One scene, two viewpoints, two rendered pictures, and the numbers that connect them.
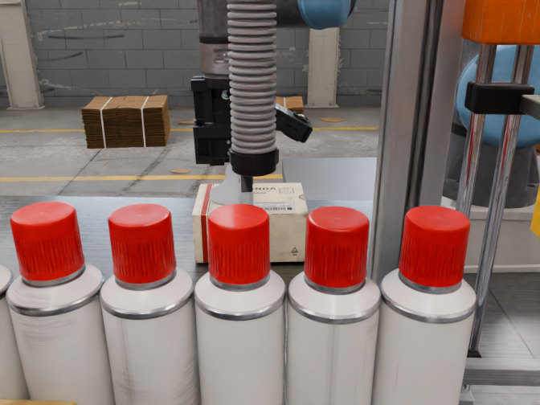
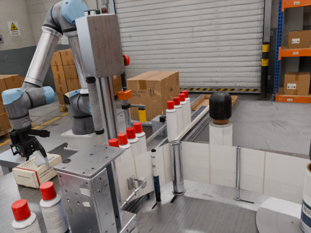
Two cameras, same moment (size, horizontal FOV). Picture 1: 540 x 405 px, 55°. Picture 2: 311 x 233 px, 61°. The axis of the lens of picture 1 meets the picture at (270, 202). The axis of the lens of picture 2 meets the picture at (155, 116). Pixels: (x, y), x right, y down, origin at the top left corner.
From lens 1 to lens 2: 0.78 m
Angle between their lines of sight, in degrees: 58
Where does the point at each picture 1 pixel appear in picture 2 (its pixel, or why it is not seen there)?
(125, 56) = not seen: outside the picture
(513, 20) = (127, 95)
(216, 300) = (126, 146)
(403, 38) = (108, 101)
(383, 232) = (113, 136)
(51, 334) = not seen: hidden behind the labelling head
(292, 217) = (57, 158)
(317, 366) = (137, 149)
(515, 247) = (102, 138)
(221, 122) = (25, 141)
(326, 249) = (133, 132)
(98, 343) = not seen: hidden behind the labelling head
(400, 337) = (140, 140)
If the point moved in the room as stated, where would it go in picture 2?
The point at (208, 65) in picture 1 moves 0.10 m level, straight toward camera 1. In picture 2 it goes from (20, 125) to (40, 126)
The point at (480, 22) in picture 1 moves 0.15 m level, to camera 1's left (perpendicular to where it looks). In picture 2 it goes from (124, 97) to (101, 108)
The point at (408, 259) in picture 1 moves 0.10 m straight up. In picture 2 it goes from (137, 130) to (134, 104)
